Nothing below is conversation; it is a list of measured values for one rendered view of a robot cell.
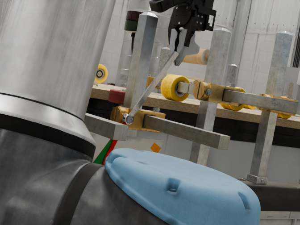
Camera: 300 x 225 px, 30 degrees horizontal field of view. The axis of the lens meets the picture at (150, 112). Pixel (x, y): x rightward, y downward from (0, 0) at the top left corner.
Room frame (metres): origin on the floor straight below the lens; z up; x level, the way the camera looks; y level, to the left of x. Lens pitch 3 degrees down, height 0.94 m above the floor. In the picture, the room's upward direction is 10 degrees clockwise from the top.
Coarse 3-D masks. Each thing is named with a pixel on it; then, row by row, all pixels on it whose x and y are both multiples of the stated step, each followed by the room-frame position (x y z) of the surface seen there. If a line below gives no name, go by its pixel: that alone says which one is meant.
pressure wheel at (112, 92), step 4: (112, 92) 1.49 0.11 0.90; (116, 92) 1.48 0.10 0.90; (120, 92) 1.48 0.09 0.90; (124, 92) 1.48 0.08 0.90; (112, 96) 1.49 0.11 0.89; (116, 96) 1.48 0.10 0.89; (120, 96) 1.48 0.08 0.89; (124, 96) 1.48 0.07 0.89; (108, 100) 1.51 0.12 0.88; (112, 100) 1.49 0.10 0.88; (116, 100) 1.48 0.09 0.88; (120, 100) 1.48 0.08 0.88; (120, 104) 1.51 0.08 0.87
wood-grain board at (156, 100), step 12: (96, 96) 1.54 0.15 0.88; (108, 96) 1.56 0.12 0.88; (156, 96) 1.86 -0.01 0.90; (168, 108) 1.69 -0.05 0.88; (180, 108) 1.72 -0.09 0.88; (192, 108) 1.74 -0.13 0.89; (240, 120) 1.87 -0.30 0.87; (252, 120) 1.90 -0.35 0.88; (276, 120) 1.97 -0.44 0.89; (288, 120) 2.01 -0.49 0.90
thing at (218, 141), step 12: (144, 120) 1.40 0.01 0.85; (156, 120) 1.36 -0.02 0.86; (168, 120) 1.36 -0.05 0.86; (168, 132) 1.32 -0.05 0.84; (180, 132) 1.28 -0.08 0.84; (192, 132) 1.25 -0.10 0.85; (204, 132) 1.22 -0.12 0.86; (204, 144) 1.21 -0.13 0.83; (216, 144) 1.18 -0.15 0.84; (228, 144) 1.19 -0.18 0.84
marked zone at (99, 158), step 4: (112, 140) 1.35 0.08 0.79; (108, 144) 1.35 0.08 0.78; (104, 148) 1.34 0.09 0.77; (108, 148) 1.35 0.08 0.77; (100, 152) 1.34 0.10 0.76; (104, 152) 1.34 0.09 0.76; (100, 156) 1.34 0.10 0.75; (104, 156) 1.35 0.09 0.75; (96, 160) 1.33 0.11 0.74; (100, 160) 1.34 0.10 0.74; (100, 164) 1.34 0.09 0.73
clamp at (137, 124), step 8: (112, 112) 1.39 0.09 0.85; (120, 112) 1.37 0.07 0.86; (128, 112) 1.37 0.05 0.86; (136, 112) 1.39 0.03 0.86; (144, 112) 1.40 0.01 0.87; (152, 112) 1.42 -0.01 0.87; (160, 112) 1.45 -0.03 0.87; (112, 120) 1.39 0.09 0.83; (120, 120) 1.36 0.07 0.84; (136, 120) 1.39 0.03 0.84; (128, 128) 1.38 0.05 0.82; (136, 128) 1.39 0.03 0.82; (144, 128) 1.41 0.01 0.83
